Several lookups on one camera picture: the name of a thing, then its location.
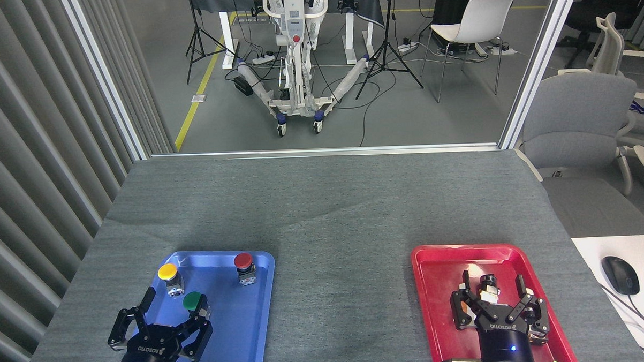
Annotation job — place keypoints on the red push button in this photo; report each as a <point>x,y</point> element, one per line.
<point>243,260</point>

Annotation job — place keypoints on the white table leg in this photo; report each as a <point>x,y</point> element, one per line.
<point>227,39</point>
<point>351,38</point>

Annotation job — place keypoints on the black tripod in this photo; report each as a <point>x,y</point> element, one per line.
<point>196,40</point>
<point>387,50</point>

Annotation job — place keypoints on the black office chair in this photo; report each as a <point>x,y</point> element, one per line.
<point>594,5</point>

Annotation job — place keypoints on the white stand on wheels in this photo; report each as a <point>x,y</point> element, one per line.
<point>294,37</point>

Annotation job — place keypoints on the black computer mouse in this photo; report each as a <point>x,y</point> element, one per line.
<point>620,275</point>

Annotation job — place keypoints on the grey office chair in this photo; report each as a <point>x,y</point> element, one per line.
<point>577,124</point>

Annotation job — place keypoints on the metal floor plate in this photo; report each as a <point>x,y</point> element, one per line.
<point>199,98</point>

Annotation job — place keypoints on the black power adapter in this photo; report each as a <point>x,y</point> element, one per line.
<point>243,85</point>

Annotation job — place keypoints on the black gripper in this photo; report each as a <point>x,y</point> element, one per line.
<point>154,353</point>
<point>504,340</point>

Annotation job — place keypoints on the white office chair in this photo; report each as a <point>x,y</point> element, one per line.
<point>612,42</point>

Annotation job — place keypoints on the red plastic tray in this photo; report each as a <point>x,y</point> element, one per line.
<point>439,305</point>

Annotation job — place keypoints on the white plastic chair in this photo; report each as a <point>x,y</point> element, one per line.
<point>480,20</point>

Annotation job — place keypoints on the blue plastic tray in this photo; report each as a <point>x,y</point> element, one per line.
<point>236,323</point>

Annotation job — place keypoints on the green push button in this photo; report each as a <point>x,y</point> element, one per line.
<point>192,300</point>

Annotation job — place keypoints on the white power strip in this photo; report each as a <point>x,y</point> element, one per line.
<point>499,50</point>
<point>262,59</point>
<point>407,47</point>

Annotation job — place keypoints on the yellow push button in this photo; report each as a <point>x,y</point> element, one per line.
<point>167,271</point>

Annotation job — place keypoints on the silver post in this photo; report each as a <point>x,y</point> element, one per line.
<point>104,76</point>
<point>537,61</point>

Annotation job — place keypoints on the black selector switch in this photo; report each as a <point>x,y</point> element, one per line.
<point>489,289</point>

